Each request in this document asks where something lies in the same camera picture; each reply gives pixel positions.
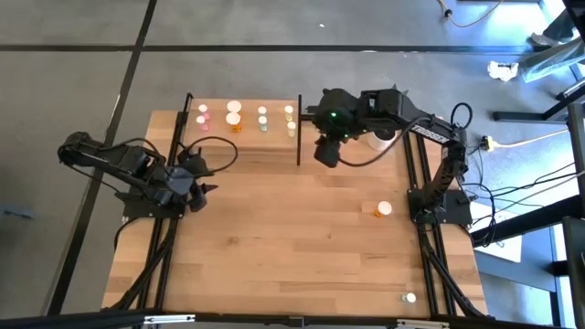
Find wooden shelf with black legs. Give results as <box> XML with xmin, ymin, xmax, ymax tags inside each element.
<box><xmin>175</xmin><ymin>90</ymin><xmax>303</xmax><ymax>167</ymax></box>

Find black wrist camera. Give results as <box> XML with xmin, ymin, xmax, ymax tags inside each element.
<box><xmin>313</xmin><ymin>135</ymin><xmax>344</xmax><ymax>169</ymax></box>
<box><xmin>188</xmin><ymin>193</ymin><xmax>208</xmax><ymax>213</ymax></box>

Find person's white shoe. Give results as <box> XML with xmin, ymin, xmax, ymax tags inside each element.
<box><xmin>487</xmin><ymin>60</ymin><xmax>521</xmax><ymax>82</ymax></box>

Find black aluminium frame rails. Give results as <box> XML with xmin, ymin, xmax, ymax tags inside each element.
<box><xmin>107</xmin><ymin>98</ymin><xmax>193</xmax><ymax>316</ymax></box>
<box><xmin>404</xmin><ymin>116</ymin><xmax>488</xmax><ymax>319</ymax></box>

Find tan cable with black plug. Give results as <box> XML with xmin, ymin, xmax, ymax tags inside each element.
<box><xmin>436</xmin><ymin>0</ymin><xmax>506</xmax><ymax>28</ymax></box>

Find green plant in white pot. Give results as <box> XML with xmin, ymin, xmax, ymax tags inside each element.
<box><xmin>367</xmin><ymin>83</ymin><xmax>410</xmax><ymax>153</ymax></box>

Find pale yellow power cable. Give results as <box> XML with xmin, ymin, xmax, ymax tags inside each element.
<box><xmin>495</xmin><ymin>129</ymin><xmax>570</xmax><ymax>150</ymax></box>

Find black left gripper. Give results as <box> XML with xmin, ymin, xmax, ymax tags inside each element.
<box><xmin>157</xmin><ymin>164</ymin><xmax>219</xmax><ymax>207</ymax></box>

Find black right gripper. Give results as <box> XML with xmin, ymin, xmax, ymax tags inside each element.
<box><xmin>314</xmin><ymin>88</ymin><xmax>367</xmax><ymax>138</ymax></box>

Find black frame beam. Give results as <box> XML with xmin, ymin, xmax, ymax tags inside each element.
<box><xmin>0</xmin><ymin>308</ymin><xmax>585</xmax><ymax>329</ymax></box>

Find black desk foot bar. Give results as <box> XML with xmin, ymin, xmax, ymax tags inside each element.
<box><xmin>492</xmin><ymin>84</ymin><xmax>585</xmax><ymax>124</ymax></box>

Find black floor cable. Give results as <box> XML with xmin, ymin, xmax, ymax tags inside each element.
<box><xmin>456</xmin><ymin>162</ymin><xmax>585</xmax><ymax>193</ymax></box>
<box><xmin>474</xmin><ymin>145</ymin><xmax>500</xmax><ymax>248</ymax></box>

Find white floor sheet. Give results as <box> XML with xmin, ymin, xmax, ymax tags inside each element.
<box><xmin>468</xmin><ymin>200</ymin><xmax>525</xmax><ymax>264</ymax></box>

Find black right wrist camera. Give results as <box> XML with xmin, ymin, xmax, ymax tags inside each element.
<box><xmin>313</xmin><ymin>135</ymin><xmax>344</xmax><ymax>169</ymax></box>

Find black diagonal desk beam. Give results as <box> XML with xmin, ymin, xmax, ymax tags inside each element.
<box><xmin>470</xmin><ymin>194</ymin><xmax>585</xmax><ymax>250</ymax></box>

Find dark desk panel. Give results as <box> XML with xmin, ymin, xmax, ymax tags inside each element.
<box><xmin>560</xmin><ymin>100</ymin><xmax>585</xmax><ymax>329</ymax></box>

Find person's leg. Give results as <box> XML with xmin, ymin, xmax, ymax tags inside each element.
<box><xmin>543</xmin><ymin>12</ymin><xmax>576</xmax><ymax>45</ymax></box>
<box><xmin>518</xmin><ymin>38</ymin><xmax>585</xmax><ymax>84</ymax></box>

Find black camera cable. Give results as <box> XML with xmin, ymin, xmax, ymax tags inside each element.
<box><xmin>175</xmin><ymin>135</ymin><xmax>240</xmax><ymax>177</ymax></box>
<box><xmin>336</xmin><ymin>116</ymin><xmax>433</xmax><ymax>168</ymax></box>

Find person's grey shoe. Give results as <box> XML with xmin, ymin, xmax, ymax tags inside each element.
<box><xmin>529</xmin><ymin>32</ymin><xmax>555</xmax><ymax>49</ymax></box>

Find silver frame bracket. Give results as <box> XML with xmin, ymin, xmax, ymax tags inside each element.
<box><xmin>143</xmin><ymin>313</ymin><xmax>197</xmax><ymax>325</ymax></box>
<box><xmin>396</xmin><ymin>318</ymin><xmax>452</xmax><ymax>329</ymax></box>

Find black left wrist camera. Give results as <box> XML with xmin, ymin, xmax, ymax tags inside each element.
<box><xmin>188</xmin><ymin>193</ymin><xmax>208</xmax><ymax>213</ymax></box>

